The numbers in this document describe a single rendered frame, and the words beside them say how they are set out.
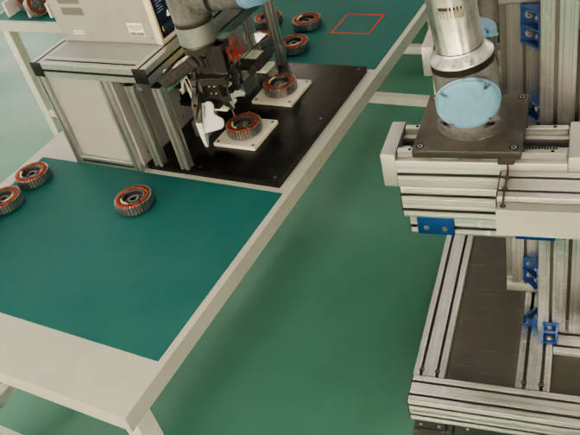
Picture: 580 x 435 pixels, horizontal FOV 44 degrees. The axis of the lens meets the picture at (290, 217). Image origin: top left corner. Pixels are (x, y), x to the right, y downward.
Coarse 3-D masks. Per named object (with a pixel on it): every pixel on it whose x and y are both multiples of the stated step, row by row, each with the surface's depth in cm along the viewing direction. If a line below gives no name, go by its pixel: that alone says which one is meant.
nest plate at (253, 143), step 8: (264, 120) 224; (272, 120) 223; (264, 128) 220; (272, 128) 220; (224, 136) 221; (256, 136) 217; (264, 136) 217; (216, 144) 220; (224, 144) 218; (232, 144) 217; (240, 144) 216; (248, 144) 215; (256, 144) 214
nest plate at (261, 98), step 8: (304, 80) 238; (304, 88) 234; (256, 96) 237; (264, 96) 236; (288, 96) 232; (296, 96) 231; (264, 104) 234; (272, 104) 232; (280, 104) 230; (288, 104) 229
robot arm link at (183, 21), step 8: (168, 0) 131; (176, 0) 130; (184, 0) 130; (192, 0) 130; (200, 0) 129; (168, 8) 133; (176, 8) 131; (184, 8) 131; (192, 8) 131; (200, 8) 131; (176, 16) 133; (184, 16) 132; (192, 16) 132; (200, 16) 133; (208, 16) 134; (176, 24) 134; (184, 24) 133; (192, 24) 133; (200, 24) 134
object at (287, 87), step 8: (272, 80) 236; (280, 80) 237; (288, 80) 233; (296, 80) 234; (264, 88) 233; (272, 88) 231; (280, 88) 231; (288, 88) 231; (296, 88) 233; (272, 96) 232; (280, 96) 231
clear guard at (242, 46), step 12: (228, 36) 209; (240, 36) 207; (252, 36) 205; (264, 36) 204; (228, 48) 202; (240, 48) 201; (252, 48) 199; (264, 48) 202; (276, 48) 204; (240, 60) 195; (252, 60) 197; (276, 60) 202; (264, 72) 197; (252, 84) 193
